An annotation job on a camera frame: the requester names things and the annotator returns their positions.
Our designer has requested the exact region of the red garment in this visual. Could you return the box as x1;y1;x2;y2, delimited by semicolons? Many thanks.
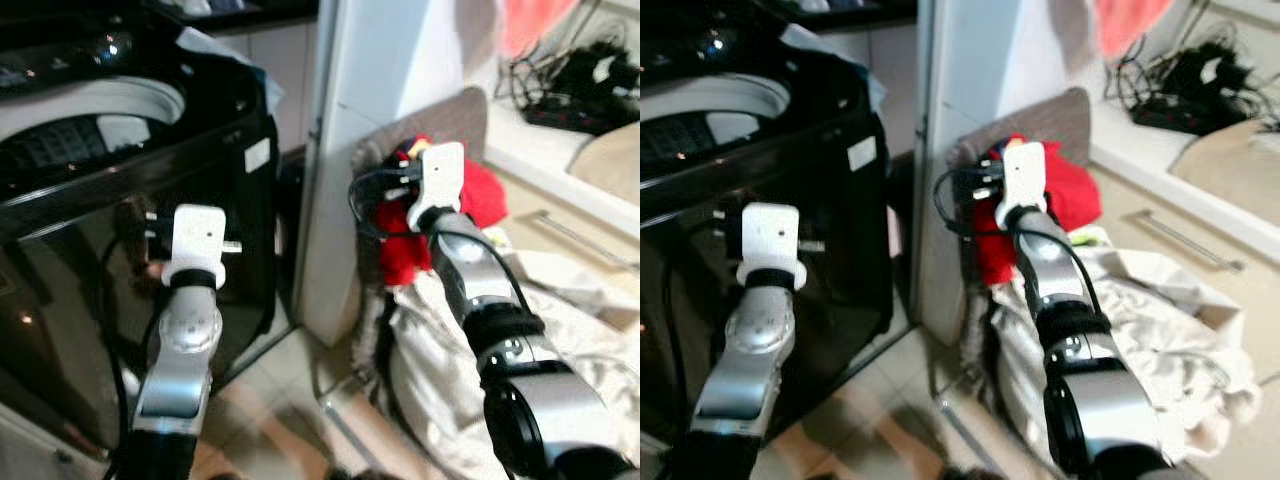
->
974;132;1102;288
374;133;510;288

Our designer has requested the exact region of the black top-loading washing machine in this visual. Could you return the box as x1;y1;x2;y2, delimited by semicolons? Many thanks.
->
640;0;898;446
0;0;288;456

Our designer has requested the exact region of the white cabinet side panel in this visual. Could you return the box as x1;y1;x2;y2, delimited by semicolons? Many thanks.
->
904;0;1036;347
294;0;441;347

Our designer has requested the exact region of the grey-brown fabric laundry hamper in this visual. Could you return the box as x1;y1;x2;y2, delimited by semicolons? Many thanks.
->
944;86;1094;393
346;87;489;396

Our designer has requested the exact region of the beige drawer cabinet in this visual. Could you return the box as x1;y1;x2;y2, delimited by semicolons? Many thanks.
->
480;95;641;336
1085;95;1280;480

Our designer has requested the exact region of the cream crumpled cloth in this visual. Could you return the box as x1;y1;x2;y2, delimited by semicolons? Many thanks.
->
984;228;1264;479
384;228;641;480

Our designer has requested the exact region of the pale blue-white cloth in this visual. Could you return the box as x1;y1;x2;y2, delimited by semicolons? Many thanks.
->
178;24;287;113
779;22;890;113

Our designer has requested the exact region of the pink hanging cloth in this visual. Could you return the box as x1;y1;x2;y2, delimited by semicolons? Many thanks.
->
1091;0;1175;60
499;0;583;58

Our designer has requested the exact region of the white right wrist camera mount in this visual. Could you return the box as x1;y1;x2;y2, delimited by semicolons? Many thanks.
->
404;141;467;232
994;141;1049;230

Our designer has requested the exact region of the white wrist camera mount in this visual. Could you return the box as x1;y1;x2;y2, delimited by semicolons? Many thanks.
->
994;141;1049;230
404;141;467;232
160;204;228;287
736;202;805;291

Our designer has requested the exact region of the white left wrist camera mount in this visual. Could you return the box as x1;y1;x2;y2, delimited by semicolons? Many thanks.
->
736;202;805;291
160;204;228;287

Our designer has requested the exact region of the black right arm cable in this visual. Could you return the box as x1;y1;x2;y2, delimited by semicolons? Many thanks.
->
932;165;1113;323
347;165;538;323

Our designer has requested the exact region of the metal drawer handle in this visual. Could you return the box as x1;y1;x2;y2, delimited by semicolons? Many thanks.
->
1133;208;1247;274
528;208;633;271

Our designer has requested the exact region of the black tangled cable pile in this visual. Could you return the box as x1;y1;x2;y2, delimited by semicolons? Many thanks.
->
496;38;641;137
1104;30;1259;137

